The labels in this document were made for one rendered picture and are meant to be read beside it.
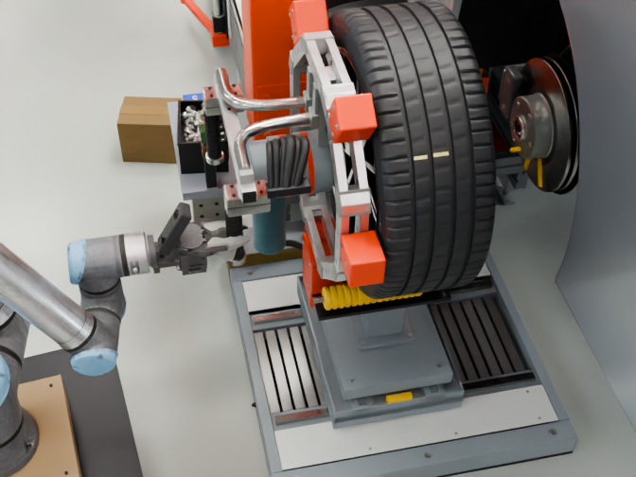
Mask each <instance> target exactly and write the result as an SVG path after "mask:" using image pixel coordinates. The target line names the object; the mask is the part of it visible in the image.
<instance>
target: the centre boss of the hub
mask: <svg viewBox="0 0 636 477"><path fill-rule="evenodd" d="M512 127H513V133H514V136H515V138H516V139H517V140H518V141H520V142H522V141H525V139H526V137H527V124H526V120H525V118H524V116H523V115H516V116H515V117H514V119H513V125H512Z"/></svg>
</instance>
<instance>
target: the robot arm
mask: <svg viewBox="0 0 636 477"><path fill-rule="evenodd" d="M191 219H192V216H191V210H190V204H188V203H183V202H179V204H178V205H177V207H176V209H175V210H174V212H173V214H172V215H171V217H170V219H169V221H168V223H167V225H166V226H165V228H164V230H163V231H162V233H161V235H160V236H159V238H158V241H155V242H154V239H153V235H147V236H145V232H144V231H140V232H133V233H126V234H121V235H114V236H108V237H100V238H88V239H84V238H82V239H81V240H75V241H71V242H69V243H68V245H67V261H68V272H69V280H70V283H71V284H74V285H79V292H80V306H79V305H78V304H77V303H76V302H74V301H73V300H72V299H71V298H69V297H68V296H67V295H66V294H64V293H63V292H62V291H61V290H59V289H58V288H57V287H56V286H54V285H53V284H52V283H51V282H49V281H48V280H47V279H46V278H44V277H43V276H42V275H41V274H39V273H38V272H37V271H35V270H34V269H33V268H32V267H30V266H29V265H28V264H27V263H26V262H24V261H23V260H22V259H21V258H20V257H18V256H17V255H15V254H14V253H13V252H12V251H11V250H10V249H9V248H8V247H6V246H5V245H4V244H3V243H1V242H0V477H9V476H11V475H13V474H14V473H16V472H18V471H19V470H21V469H22V468H23V467H25V466H26V465H27V464H28V462H29V461H30V460H31V459H32V457H33V456H34V454H35V452H36V450H37V449H38V446H39V441H40V434H39V429H38V426H37V423H36V421H35V419H34V417H33V416H32V414H31V413H30V412H29V411H28V410H26V409H25V408H23V407H22V406H21V405H20V402H19V399H18V386H19V381H20V376H21V371H22V366H23V361H24V356H25V351H26V346H27V336H28V332H29V327H30V324H32V325H33V326H35V327H36V328H38V329H39V330H40V331H41V332H43V333H44V334H46V335H47V336H48V337H50V338H51V339H52V340H54V341H55V342H56V343H58V344H59V345H60V347H61V348H63V349H64V350H65V351H66V352H68V353H69V354H71V355H72V358H71V361H70V362H71V365H72V367H73V369H74V370H75V371H77V372H78V373H80V374H82V375H86V376H99V375H103V374H107V373H108V372H110V371H111V370H113V369H114V367H115V364H116V358H117V357H118V352H117V350H118V341H119V332H120V325H121V319H122V318H123V316H124V315H125V312H126V297H125V295H124V292H123V288H122V283H121V278H120V277H126V276H131V275H138V274H149V273H150V266H151V268H153V271H154V273H155V274H159V273H160V268H166V267H173V266H176V268H177V267H180V270H179V269H177V270H178V271H182V273H183V275H188V274H199V273H206V269H207V256H213V255H219V256H221V257H222V258H223V259H224V260H225V261H231V260H233V259H234V257H235V254H236V250H237V248H238V247H240V246H243V245H245V244H246V243H248V242H249V241H251V239H250V238H248V237H245V236H242V235H240V236H238V237H229V238H227V237H226V226H225V221H222V220H218V219H202V220H198V221H194V222H190V221H191ZM203 235H204V237H205V238H206V239H210V240H209V241H208V242H207V243H208V244H207V243H206V239H204V238H203ZM196 271H198V272H196ZM190 272H191V273H190Z"/></svg>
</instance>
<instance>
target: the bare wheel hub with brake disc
mask: <svg viewBox="0 0 636 477"><path fill-rule="evenodd" d="M521 73H522V75H523V76H524V78H525V79H526V83H525V88H524V92H523V96H521V97H517V98H516V100H515V101H514V103H513V105H512V109H511V115H510V129H511V135H512V142H513V143H514V146H515V147H521V151H518V154H519V155H520V157H521V161H522V164H523V165H524V162H525V159H531V160H530V163H529V166H528V169H527V170H526V173H527V175H528V177H529V178H530V180H531V181H532V183H533V184H534V185H535V186H536V187H537V188H538V189H540V190H542V191H544V192H553V191H559V190H562V189H564V188H566V187H567V186H568V185H569V184H570V182H571V181H572V179H573V177H574V175H575V172H576V169H577V166H578V162H579V111H578V104H577V99H576V96H575V92H574V88H573V85H572V83H571V81H570V78H569V76H568V74H567V73H566V71H565V69H564V68H563V67H562V65H561V64H560V63H559V62H558V61H556V60H555V59H553V58H551V57H541V58H534V59H531V60H530V61H528V62H527V63H526V64H525V66H524V67H523V69H522V70H521ZM516 115H523V116H524V118H525V120H526V124H527V137H526V139H525V141H522V142H520V141H518V140H517V139H516V138H515V136H514V133H513V127H512V125H513V119H514V117H515V116H516ZM538 158H540V159H541V167H542V187H539V180H538Z"/></svg>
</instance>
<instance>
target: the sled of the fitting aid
mask: <svg viewBox="0 0 636 477"><path fill-rule="evenodd" d="M297 295H298V298H299V302H300V306H301V310H302V312H303V316H304V320H305V324H306V327H307V331H308V335H309V340H310V344H311V348H312V352H313V355H314V359H315V362H316V366H317V369H318V373H319V377H320V381H321V383H322V387H323V391H324V395H325V398H326V402H327V408H328V411H329V415H330V419H331V423H332V426H333V429H338V428H343V427H349V426H354V425H360V424H365V423H370V422H376V421H382V420H387V419H392V418H398V417H404V416H408V415H419V414H424V413H429V412H435V411H440V410H446V409H451V408H456V407H461V404H462V400H463V395H464V391H465V390H464V388H463V385H462V383H461V381H460V379H459V376H458V373H457V371H456V368H455V366H454V363H453V361H452V358H451V354H450V352H449V350H448V348H447V345H446V342H445V340H444V337H443V335H442V332H441V330H440V327H439V325H438V323H437V321H436V318H435V316H434V313H433V309H432V306H431V304H427V307H428V309H429V312H430V314H431V316H432V318H433V322H434V325H435V328H436V330H437V333H438V335H439V338H440V340H441V343H442V345H443V347H444V350H445V352H446V355H447V357H448V360H449V363H450V367H451V369H452V372H453V374H452V379H451V382H447V383H441V384H436V385H430V386H425V387H419V388H414V389H408V390H402V391H396V392H392V393H386V394H380V395H374V396H369V397H359V398H353V399H348V400H343V396H342V393H341V389H340V386H339V382H338V379H337V376H336V372H335V369H334V365H333V362H332V359H331V356H330V352H329V349H328V345H327V339H326V335H325V332H324V329H323V326H322V322H321V321H319V320H318V316H317V312H316V309H315V308H311V307H310V305H309V300H308V296H307V292H306V289H305V285H304V282H303V275H302V274H301V275H298V276H297Z"/></svg>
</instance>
